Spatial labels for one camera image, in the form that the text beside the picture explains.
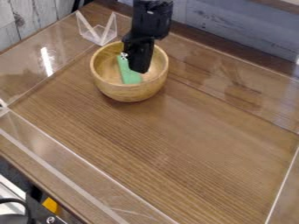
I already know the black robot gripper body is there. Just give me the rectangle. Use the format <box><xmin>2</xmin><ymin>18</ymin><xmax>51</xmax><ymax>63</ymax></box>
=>
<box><xmin>122</xmin><ymin>0</ymin><xmax>174</xmax><ymax>46</ymax></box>

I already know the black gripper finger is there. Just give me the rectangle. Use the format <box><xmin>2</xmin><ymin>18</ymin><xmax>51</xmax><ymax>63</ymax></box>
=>
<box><xmin>125</xmin><ymin>38</ymin><xmax>155</xmax><ymax>74</ymax></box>

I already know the green rectangular block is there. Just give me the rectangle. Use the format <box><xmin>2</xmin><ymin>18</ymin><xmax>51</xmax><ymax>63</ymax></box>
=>
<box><xmin>117</xmin><ymin>56</ymin><xmax>143</xmax><ymax>85</ymax></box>

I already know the brown wooden bowl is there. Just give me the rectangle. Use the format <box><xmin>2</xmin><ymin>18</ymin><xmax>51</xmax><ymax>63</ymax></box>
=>
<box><xmin>90</xmin><ymin>41</ymin><xmax>170</xmax><ymax>102</ymax></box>

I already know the yellow and black device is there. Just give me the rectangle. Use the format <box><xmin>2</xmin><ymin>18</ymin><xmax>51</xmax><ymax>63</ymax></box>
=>
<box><xmin>42</xmin><ymin>197</ymin><xmax>74</xmax><ymax>224</ymax></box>

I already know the clear acrylic corner bracket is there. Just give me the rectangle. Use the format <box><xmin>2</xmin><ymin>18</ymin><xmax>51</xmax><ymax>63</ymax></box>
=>
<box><xmin>75</xmin><ymin>11</ymin><xmax>118</xmax><ymax>46</ymax></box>

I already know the clear acrylic tray wall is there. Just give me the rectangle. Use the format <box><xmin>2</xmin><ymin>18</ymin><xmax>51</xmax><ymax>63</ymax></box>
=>
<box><xmin>0</xmin><ymin>102</ymin><xmax>179</xmax><ymax>224</ymax></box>

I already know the black cable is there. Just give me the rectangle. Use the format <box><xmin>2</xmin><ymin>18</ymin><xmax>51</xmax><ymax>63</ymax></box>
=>
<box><xmin>0</xmin><ymin>198</ymin><xmax>36</xmax><ymax>224</ymax></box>

